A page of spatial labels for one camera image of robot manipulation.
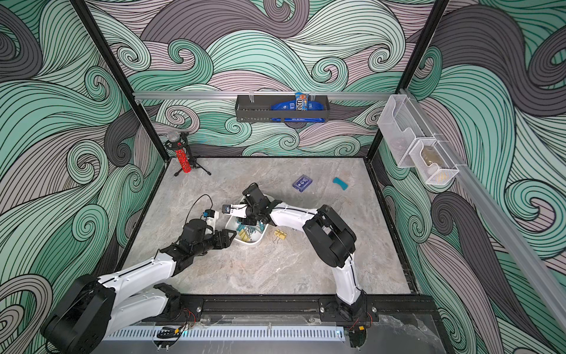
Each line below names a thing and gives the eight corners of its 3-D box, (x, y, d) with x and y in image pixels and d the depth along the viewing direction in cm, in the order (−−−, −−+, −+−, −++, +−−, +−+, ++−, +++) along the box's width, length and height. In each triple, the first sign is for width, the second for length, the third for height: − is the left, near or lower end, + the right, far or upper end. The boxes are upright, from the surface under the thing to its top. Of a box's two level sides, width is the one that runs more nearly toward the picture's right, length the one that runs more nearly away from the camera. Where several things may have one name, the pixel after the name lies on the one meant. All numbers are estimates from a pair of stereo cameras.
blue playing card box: (292, 186, 110) (292, 183, 109) (302, 176, 114) (303, 173, 113) (301, 192, 107) (302, 190, 106) (312, 182, 112) (312, 179, 110)
